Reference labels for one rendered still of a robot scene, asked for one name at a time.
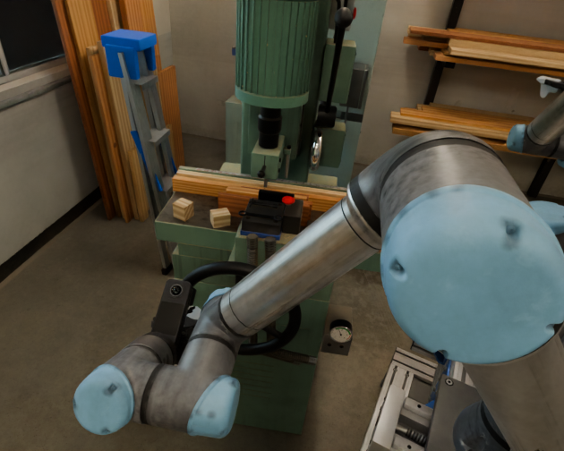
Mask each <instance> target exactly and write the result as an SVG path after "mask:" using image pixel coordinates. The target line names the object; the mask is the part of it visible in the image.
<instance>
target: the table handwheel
mask: <svg viewBox="0 0 564 451"><path fill-rule="evenodd" d="M256 268H257V266H254V265H252V264H248V263H243V262H238V261H219V262H213V263H210V264H206V265H203V266H201V267H198V268H196V269H195V270H193V271H192V272H190V273H189V274H188V275H187V276H186V277H185V278H184V279H183V281H188V282H190V284H191V285H192V287H194V286H195V285H196V284H197V283H199V282H200V281H201V280H203V279H205V278H207V277H213V276H217V275H235V284H237V283H238V282H240V281H241V280H242V279H243V278H244V277H246V276H247V275H248V274H250V273H251V272H252V271H253V270H255V269H256ZM288 313H289V321H288V324H287V326H286V329H285V330H284V331H283V332H282V333H281V332H279V331H277V330H276V329H274V328H272V327H270V326H266V327H265V328H263V329H262V330H263V331H265V332H267V333H268V334H270V335H272V336H274V337H275V338H274V339H271V340H269V341H267V342H263V343H258V344H241V345H240V348H239V351H238V355H262V354H266V353H272V352H275V351H276V350H279V349H280V348H282V347H284V346H285V345H287V344H288V343H290V342H291V341H292V340H293V338H294V337H295V335H296V334H297V332H298V330H299V327H300V325H301V320H302V313H301V308H300V304H298V305H297V306H295V307H294V308H293V309H292V310H290V311H289V312H288Z"/></svg>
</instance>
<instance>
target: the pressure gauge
mask: <svg viewBox="0 0 564 451"><path fill-rule="evenodd" d="M339 331H340V333H339ZM340 334H342V336H341V335H340ZM329 336H330V338H331V339H332V340H334V341H336V342H339V343H344V342H348V341H349V340H351V339H352V337H353V327H352V324H351V323H350V322H349V321H347V320H344V319H336V320H334V321H332V322H331V323H330V326H329Z"/></svg>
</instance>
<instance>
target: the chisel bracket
mask: <svg viewBox="0 0 564 451"><path fill-rule="evenodd" d="M285 138H286V137H285V136H284V135H279V137H278V146H277V147H276V148H274V149H265V148H262V147H261V146H259V139H258V140H257V142H256V145H255V147H254V149H253V151H252V164H251V177H257V178H259V177H258V175H257V173H258V171H260V170H261V168H262V166H266V169H265V176H264V177H263V178H264V179H270V180H277V179H278V173H280V167H281V164H282V161H283V157H284V154H283V148H284V147H285Z"/></svg>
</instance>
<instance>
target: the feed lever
mask: <svg viewBox="0 0 564 451"><path fill-rule="evenodd" d="M334 21H335V23H336V25H337V26H338V34H337V40H336V46H335V52H334V57H333V63H332V68H331V75H330V80H329V90H328V95H327V102H326V105H322V104H320V105H319V110H318V116H317V123H316V125H317V126H320V127H328V128H333V127H334V125H335V121H336V114H337V108H336V106H332V105H331V102H332V98H333V92H334V88H335V83H336V78H337V73H338V64H339V59H340V55H341V49H342V45H343V40H344V35H345V30H346V28H347V27H348V26H350V24H351V23H352V21H353V13H352V12H351V10H350V9H349V8H346V7H342V8H340V9H338V10H337V11H336V13H335V16H334Z"/></svg>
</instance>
